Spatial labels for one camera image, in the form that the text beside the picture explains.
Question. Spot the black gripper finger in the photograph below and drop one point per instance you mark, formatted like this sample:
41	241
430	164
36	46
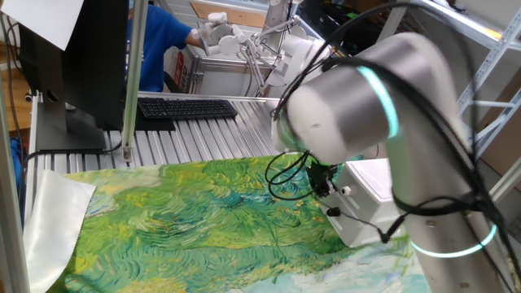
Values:
318	190
329	190

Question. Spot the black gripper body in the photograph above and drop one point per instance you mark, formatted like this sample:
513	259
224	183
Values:
323	174

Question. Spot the white plastic drawer cabinet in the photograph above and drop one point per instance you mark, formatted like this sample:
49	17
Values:
374	179

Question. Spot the white haptic teleoperation device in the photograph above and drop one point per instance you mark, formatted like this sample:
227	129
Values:
228	40

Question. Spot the operator bare forearm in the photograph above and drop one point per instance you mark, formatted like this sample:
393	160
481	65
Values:
193	39

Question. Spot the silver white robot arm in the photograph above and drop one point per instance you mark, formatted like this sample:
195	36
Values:
346	118

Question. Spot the operator hand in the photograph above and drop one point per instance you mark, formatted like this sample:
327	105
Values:
204	45

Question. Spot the painted landscape print tablecloth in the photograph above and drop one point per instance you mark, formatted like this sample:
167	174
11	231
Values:
183	224

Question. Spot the aluminium case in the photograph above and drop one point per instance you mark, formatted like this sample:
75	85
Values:
220	77

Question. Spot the black keyboard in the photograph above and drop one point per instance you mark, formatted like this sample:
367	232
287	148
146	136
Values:
187	109

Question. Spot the black cases on shelf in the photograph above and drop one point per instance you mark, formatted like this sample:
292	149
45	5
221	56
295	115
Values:
325	16

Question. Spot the silver background column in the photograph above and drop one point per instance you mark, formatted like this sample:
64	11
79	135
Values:
274	20

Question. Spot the small green item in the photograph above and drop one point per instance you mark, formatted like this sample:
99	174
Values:
355	16

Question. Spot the black desk mat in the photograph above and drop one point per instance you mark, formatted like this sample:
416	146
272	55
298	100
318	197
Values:
154	124

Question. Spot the slanted aluminium strut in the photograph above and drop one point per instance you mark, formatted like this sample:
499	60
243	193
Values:
506	181

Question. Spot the white box with red print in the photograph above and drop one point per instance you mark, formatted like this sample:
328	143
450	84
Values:
179	69

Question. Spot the large brown cardboard box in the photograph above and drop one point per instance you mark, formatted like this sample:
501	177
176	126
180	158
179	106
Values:
504	150

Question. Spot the black office chair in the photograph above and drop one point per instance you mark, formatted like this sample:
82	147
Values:
169	81

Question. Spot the brown wooden board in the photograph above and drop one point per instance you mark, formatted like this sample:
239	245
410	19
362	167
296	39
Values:
236	16

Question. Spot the person in blue shirt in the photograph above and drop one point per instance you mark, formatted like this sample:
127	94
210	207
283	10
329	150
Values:
154	49

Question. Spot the black computer monitor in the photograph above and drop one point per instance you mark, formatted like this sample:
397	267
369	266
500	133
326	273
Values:
93	61

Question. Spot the blue bag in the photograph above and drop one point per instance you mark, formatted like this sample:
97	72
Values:
16	163

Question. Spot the brown wooden side desk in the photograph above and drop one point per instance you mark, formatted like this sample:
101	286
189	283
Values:
16	106

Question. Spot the white paper sheet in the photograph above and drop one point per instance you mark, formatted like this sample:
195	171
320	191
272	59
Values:
40	20

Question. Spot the slanted aluminium frame post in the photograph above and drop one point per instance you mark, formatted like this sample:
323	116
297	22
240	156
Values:
392	22

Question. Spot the aluminium frame post with foot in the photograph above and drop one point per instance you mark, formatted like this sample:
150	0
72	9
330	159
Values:
136	61

